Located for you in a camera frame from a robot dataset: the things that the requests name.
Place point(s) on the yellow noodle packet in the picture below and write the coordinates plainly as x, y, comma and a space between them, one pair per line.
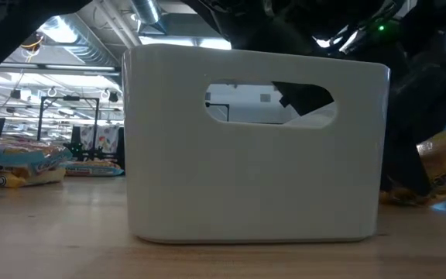
21, 157

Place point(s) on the white patterned cloth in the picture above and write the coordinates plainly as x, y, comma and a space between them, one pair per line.
107, 137

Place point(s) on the white plastic bin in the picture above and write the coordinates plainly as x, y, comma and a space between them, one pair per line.
246, 174

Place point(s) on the small silver spiral duct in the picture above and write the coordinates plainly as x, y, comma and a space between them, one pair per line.
147, 9

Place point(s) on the black background robot arm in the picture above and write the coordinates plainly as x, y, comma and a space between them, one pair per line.
76, 152

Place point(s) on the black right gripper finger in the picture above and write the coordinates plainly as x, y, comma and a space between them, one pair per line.
401, 166

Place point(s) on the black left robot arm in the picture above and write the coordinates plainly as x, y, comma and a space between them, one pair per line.
6, 31

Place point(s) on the black metal frame stand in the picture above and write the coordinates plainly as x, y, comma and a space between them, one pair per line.
68, 98

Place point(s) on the yellow noodle packet mid-left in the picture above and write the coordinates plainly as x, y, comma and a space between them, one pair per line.
91, 169

